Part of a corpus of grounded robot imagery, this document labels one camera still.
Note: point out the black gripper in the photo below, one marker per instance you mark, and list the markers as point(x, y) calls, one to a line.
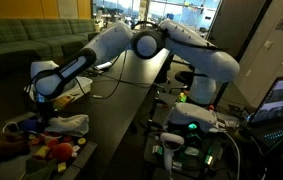
point(45, 112)

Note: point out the blue block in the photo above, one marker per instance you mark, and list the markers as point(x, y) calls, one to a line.
point(29, 125)

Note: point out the white terry towel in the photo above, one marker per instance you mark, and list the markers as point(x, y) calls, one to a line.
point(77, 125)

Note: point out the yellow red toy piece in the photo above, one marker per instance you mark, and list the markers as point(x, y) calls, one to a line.
point(42, 152)

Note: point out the red ball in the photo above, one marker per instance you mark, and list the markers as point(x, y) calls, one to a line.
point(62, 152)

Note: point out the brown plush toy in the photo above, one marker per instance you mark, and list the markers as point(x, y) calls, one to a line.
point(12, 145)

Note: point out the small yellow cube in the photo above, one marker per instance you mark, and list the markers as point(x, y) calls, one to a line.
point(61, 167)

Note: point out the green cloth piece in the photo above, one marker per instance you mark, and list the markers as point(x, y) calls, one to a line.
point(36, 169)

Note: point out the black rectangular block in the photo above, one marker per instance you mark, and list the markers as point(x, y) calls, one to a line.
point(84, 155)
point(70, 174)

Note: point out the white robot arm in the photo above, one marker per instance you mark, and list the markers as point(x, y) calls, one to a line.
point(212, 64)

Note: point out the clear plastic bin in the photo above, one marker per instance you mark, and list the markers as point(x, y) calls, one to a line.
point(75, 89)

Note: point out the green plaid sofa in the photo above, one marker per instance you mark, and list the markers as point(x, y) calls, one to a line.
point(48, 37)

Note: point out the white VR controller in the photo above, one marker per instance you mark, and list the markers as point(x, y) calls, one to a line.
point(171, 143)

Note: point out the white VR headset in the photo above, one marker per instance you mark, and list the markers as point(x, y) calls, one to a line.
point(186, 113)

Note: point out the black office chair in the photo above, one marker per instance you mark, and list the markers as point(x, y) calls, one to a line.
point(185, 77)

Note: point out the open laptop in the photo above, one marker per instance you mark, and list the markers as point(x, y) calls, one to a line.
point(266, 123)

